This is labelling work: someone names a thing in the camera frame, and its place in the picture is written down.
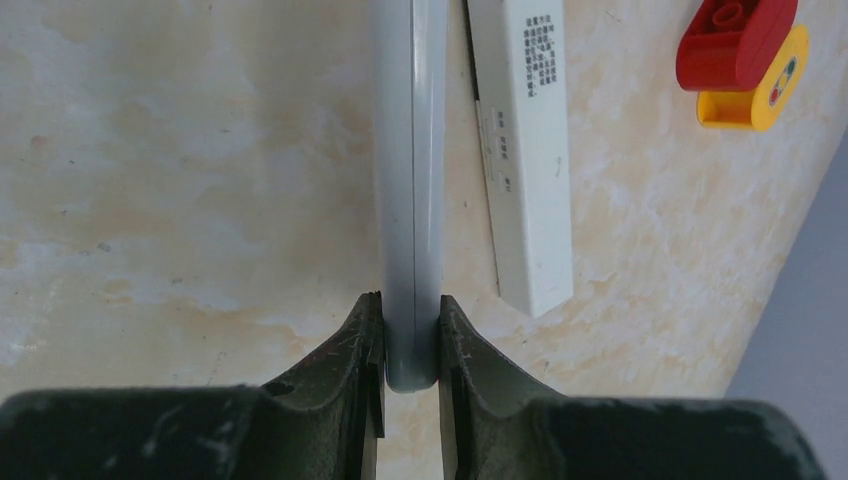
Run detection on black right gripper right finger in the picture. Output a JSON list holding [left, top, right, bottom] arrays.
[[439, 296, 825, 479]]

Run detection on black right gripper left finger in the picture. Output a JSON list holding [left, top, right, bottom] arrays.
[[1, 293, 385, 479]]

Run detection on grey remote control with buttons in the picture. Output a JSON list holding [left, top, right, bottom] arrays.
[[369, 0, 449, 393]]

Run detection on red oval toy block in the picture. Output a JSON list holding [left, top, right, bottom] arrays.
[[675, 0, 798, 91]]

